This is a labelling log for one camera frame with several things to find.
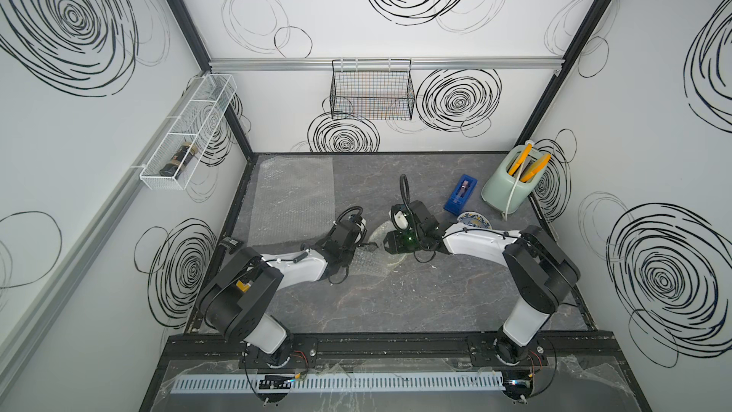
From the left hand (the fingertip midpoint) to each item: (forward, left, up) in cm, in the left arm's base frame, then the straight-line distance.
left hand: (371, 251), depth 90 cm
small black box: (+1, +46, -1) cm, 46 cm away
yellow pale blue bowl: (+5, -2, +3) cm, 6 cm away
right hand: (+1, -5, +2) cm, 5 cm away
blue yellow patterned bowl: (+12, -35, +1) cm, 37 cm away
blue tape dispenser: (+21, -32, +3) cm, 38 cm away
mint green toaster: (+19, -46, +15) cm, 52 cm away
